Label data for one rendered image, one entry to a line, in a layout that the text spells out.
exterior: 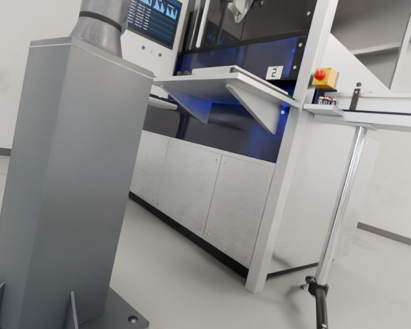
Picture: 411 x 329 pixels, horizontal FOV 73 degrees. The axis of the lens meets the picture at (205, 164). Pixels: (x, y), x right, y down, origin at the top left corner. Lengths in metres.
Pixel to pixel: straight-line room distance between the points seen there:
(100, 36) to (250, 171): 0.89
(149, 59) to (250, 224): 1.21
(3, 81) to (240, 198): 2.82
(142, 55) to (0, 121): 2.06
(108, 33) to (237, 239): 1.05
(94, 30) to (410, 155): 3.71
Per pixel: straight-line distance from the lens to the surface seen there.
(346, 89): 1.62
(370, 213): 4.07
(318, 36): 1.38
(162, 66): 1.97
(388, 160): 4.06
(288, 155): 1.27
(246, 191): 1.39
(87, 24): 0.88
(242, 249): 1.42
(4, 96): 3.58
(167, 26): 2.03
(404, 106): 1.26
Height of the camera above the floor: 0.62
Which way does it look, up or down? 5 degrees down
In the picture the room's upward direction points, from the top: 13 degrees clockwise
